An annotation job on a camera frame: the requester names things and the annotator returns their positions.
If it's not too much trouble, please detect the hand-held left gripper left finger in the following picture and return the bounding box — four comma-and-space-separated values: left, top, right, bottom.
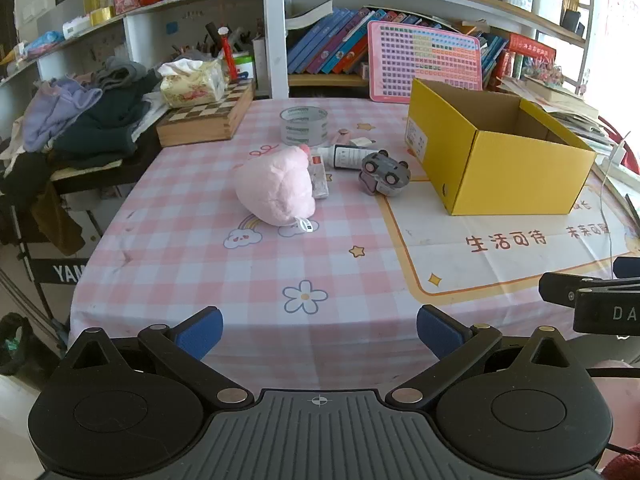
60, 306, 256, 409

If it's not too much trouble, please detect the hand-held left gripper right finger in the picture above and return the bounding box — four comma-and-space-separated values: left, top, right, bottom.
385, 304, 592, 409

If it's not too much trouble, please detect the yellow cardboard box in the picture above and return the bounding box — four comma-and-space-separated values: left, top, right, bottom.
404, 78, 598, 216

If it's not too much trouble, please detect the pink plush toy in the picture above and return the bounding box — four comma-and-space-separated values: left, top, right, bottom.
233, 144, 319, 234

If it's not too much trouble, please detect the grey toy car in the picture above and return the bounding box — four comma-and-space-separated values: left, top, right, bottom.
361, 149, 412, 196

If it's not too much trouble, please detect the grey staple box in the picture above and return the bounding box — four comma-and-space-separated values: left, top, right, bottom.
305, 152, 331, 199

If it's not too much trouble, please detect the white spray bottle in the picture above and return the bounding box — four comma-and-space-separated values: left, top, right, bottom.
318, 144, 376, 172

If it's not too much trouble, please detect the clear tape roll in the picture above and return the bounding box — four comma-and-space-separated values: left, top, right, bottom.
279, 106, 329, 147

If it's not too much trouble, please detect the pink checked tablecloth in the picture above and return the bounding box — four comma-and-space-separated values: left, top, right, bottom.
69, 97, 640, 392

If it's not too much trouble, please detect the black keyboard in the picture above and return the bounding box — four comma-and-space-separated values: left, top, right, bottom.
24, 256, 92, 287

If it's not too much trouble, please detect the stack of papers and books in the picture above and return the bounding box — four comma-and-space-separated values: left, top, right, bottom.
492, 74, 640, 175

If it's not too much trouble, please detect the brown cloth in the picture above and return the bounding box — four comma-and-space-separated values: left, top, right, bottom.
30, 182, 87, 257

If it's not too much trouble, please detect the black and green bag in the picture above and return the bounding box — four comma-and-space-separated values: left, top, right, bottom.
0, 312, 32, 377

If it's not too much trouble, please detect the wooden chess box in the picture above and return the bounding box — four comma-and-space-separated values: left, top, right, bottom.
156, 81, 256, 148

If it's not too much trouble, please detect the dark green garment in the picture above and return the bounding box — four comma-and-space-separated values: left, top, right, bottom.
49, 77, 167, 162

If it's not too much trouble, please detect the black garment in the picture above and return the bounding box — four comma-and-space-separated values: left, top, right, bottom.
0, 149, 57, 223

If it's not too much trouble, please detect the red box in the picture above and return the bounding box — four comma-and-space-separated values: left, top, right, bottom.
505, 33, 557, 81

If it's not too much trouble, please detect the row of blue books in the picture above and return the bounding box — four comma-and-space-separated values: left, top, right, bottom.
479, 32, 511, 89

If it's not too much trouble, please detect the floral tissue pack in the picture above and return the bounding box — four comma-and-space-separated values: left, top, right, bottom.
157, 58, 227, 109

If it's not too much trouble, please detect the small black box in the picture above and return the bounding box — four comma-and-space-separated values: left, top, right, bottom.
560, 9, 587, 37

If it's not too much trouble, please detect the pink learning board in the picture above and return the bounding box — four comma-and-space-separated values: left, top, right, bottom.
367, 21, 483, 106

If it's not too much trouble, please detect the lilac garment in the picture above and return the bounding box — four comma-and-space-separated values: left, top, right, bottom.
22, 77, 104, 153

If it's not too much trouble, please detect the white jar with green label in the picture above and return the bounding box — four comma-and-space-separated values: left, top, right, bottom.
232, 52, 256, 82

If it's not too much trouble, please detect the grey garment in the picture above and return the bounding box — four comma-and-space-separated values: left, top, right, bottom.
94, 57, 162, 92

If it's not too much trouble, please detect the white storage box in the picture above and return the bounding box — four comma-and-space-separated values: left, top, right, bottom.
531, 0, 565, 26

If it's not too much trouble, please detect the red and white tube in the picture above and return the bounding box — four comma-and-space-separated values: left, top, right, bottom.
218, 25, 239, 84

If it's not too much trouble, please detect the white bookshelf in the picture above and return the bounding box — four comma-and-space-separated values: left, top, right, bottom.
0, 0, 601, 102

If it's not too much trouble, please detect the row of colourful books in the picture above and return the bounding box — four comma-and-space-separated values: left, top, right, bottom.
286, 7, 383, 76

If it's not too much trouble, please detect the small white box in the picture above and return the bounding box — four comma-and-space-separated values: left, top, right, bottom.
62, 16, 94, 40

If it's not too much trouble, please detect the blue bag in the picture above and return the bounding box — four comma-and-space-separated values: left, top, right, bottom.
22, 30, 66, 57

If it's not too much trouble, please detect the gold box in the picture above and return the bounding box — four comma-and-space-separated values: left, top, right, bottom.
82, 0, 126, 27

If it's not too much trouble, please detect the white paperback book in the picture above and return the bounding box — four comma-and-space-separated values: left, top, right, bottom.
285, 0, 335, 31

